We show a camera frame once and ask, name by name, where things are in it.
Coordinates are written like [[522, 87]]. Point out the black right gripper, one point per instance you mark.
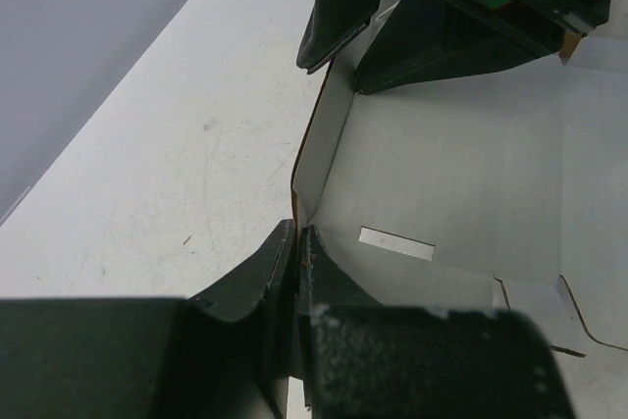
[[427, 40]]

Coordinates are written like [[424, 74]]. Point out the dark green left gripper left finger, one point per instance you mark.
[[222, 353]]

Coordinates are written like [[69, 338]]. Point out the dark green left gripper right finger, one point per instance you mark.
[[363, 359]]

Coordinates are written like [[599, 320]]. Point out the white paper box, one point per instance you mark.
[[507, 189]]

